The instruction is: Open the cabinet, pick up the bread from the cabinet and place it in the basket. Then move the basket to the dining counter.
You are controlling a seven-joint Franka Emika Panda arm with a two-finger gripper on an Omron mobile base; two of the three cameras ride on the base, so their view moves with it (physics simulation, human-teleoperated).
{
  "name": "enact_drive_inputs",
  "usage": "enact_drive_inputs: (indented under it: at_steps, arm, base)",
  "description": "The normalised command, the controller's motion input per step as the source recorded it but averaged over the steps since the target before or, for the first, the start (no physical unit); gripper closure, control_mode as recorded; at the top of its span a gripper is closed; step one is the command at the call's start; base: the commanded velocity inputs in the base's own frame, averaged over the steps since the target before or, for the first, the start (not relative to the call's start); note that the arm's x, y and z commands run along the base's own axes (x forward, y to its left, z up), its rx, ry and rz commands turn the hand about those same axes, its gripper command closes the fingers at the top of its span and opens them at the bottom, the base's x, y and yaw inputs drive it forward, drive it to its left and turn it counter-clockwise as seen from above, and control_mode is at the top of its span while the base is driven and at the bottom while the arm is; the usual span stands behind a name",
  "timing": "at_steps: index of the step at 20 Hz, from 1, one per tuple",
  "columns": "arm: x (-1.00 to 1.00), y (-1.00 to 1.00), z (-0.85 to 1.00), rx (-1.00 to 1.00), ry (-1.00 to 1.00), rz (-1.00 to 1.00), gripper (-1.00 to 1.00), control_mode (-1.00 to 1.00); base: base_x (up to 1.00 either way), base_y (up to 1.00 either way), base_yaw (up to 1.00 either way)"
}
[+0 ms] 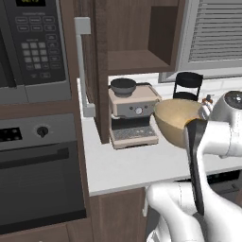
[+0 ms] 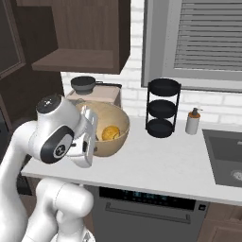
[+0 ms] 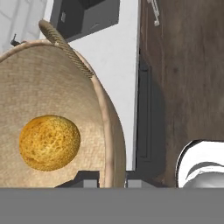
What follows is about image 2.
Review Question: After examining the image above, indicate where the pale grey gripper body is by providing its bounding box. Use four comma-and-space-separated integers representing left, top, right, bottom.
77, 105, 99, 159

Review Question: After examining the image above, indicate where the tan round basket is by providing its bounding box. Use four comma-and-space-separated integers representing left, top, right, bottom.
74, 100, 131, 158

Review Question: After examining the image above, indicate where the glass-panel cabinet door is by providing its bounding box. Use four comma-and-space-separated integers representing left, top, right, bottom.
0, 0, 26, 79

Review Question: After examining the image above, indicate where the brown base cabinet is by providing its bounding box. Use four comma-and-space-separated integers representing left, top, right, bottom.
196, 201, 242, 242

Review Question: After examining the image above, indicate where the yellow round fruit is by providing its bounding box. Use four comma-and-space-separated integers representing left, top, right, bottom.
101, 125, 122, 142

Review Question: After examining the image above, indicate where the black bowl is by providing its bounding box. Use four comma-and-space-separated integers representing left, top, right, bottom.
70, 76, 96, 95

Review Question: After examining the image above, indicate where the black three-tier stand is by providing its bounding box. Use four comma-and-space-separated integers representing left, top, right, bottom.
145, 78, 182, 139

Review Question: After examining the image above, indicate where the white soap dispenser orange collar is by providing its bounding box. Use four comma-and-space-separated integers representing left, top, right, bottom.
184, 107, 203, 136

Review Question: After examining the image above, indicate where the grey dishwasher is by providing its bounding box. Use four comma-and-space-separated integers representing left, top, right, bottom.
90, 185, 210, 242

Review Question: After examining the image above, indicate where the grey sink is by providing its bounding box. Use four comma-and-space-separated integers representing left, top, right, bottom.
201, 128, 242, 189

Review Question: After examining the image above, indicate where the window with grey blinds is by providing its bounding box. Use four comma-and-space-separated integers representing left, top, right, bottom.
141, 0, 242, 93

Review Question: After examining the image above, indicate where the dark wood wall cabinet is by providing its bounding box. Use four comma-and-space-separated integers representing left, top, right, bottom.
14, 0, 132, 76

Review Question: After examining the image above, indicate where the grey dishwasher handle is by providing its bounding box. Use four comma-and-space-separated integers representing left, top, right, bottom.
104, 202, 192, 225

